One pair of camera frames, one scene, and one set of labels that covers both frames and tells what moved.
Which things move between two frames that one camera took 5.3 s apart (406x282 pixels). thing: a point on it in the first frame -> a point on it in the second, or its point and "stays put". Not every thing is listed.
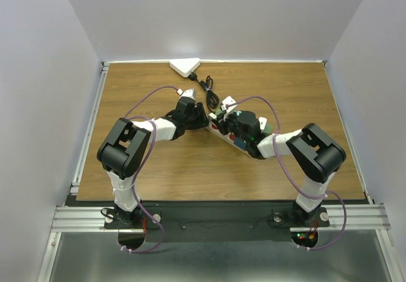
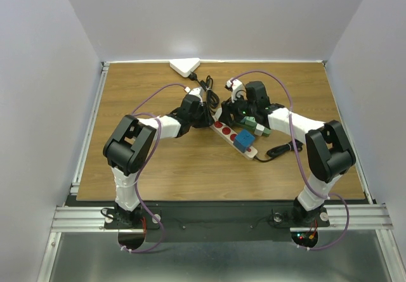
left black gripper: x=202 y=120 stays put
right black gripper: x=222 y=126 -> x=228 y=107
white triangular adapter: x=184 y=66 stays put
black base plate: x=217 y=221 stays put
